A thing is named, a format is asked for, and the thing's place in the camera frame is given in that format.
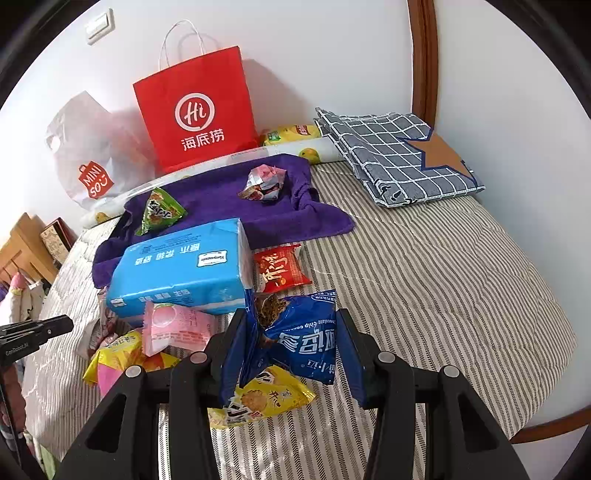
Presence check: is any red paper shopping bag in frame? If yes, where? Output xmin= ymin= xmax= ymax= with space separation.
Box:
xmin=133 ymin=21 xmax=259 ymax=171

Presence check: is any pink and silver snack packet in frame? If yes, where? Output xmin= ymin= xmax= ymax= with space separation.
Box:
xmin=238 ymin=164 xmax=288 ymax=204

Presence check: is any pile of clothes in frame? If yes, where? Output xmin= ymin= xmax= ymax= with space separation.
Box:
xmin=0 ymin=272 xmax=47 ymax=324

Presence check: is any yellow chip bag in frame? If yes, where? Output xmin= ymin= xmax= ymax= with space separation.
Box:
xmin=259 ymin=122 xmax=324 ymax=147

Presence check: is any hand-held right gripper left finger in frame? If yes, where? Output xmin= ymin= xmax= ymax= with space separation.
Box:
xmin=58 ymin=308 xmax=252 ymax=480

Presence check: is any blue tissue pack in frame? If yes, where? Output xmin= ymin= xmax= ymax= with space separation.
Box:
xmin=106 ymin=218 xmax=254 ymax=321

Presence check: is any green triangular snack packet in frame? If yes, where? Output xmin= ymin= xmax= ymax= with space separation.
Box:
xmin=135 ymin=187 xmax=188 ymax=237

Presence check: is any purple towel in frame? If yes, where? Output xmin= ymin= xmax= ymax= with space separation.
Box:
xmin=92 ymin=154 xmax=356 ymax=289

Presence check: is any striped quilt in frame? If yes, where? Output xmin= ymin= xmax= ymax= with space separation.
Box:
xmin=21 ymin=161 xmax=578 ymax=480

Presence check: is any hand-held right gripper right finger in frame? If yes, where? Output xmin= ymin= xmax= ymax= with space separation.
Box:
xmin=335 ymin=308 xmax=532 ymax=480

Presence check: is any white plastic shopping bag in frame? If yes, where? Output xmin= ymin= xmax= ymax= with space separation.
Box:
xmin=45 ymin=91 xmax=160 ymax=213

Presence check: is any blue cookie packet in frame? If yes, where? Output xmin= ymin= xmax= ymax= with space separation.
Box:
xmin=219 ymin=290 xmax=338 ymax=407

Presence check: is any red snack packet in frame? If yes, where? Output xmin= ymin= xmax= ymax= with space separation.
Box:
xmin=253 ymin=244 xmax=313 ymax=293

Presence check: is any yellow and pink snack packet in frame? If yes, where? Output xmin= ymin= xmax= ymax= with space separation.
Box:
xmin=83 ymin=329 xmax=181 ymax=398

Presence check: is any white and pink snack packet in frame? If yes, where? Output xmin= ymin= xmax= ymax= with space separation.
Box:
xmin=76 ymin=286 xmax=123 ymax=361

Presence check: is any grey checked cloth with star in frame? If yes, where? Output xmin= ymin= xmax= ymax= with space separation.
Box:
xmin=315 ymin=107 xmax=485 ymax=209

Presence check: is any light wooden furniture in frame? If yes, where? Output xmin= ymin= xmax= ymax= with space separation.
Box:
xmin=0 ymin=212 xmax=58 ymax=287

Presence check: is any yellow cracker packet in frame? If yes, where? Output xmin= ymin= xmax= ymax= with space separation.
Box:
xmin=208 ymin=364 xmax=317 ymax=430

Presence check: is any patterned box with dark frame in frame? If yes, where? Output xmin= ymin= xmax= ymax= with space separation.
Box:
xmin=39 ymin=218 xmax=77 ymax=268

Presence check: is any rolled sheet with lemon print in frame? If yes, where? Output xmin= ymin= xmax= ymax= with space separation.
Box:
xmin=81 ymin=138 xmax=345 ymax=229

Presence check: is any brown wooden frame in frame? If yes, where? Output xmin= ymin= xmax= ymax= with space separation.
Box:
xmin=406 ymin=0 xmax=439 ymax=127

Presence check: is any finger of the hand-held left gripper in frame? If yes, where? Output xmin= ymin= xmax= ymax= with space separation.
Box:
xmin=0 ymin=315 xmax=75 ymax=365

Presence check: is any white wall switch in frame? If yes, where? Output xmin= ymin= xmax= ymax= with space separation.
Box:
xmin=85 ymin=8 xmax=114 ymax=45

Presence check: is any wooden bed frame edge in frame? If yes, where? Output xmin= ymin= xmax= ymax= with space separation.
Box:
xmin=508 ymin=406 xmax=589 ymax=445

